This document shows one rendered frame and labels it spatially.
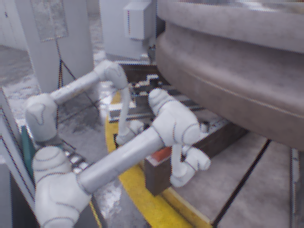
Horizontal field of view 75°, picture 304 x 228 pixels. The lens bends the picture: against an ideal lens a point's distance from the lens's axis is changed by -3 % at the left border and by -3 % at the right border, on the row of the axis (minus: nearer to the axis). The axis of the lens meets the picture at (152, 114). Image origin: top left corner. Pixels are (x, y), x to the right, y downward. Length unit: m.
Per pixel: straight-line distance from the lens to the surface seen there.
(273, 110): 1.68
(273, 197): 2.15
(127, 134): 1.78
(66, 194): 0.88
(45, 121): 1.42
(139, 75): 3.71
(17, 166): 1.16
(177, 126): 0.81
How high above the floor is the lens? 1.84
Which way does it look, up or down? 32 degrees down
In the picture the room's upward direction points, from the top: straight up
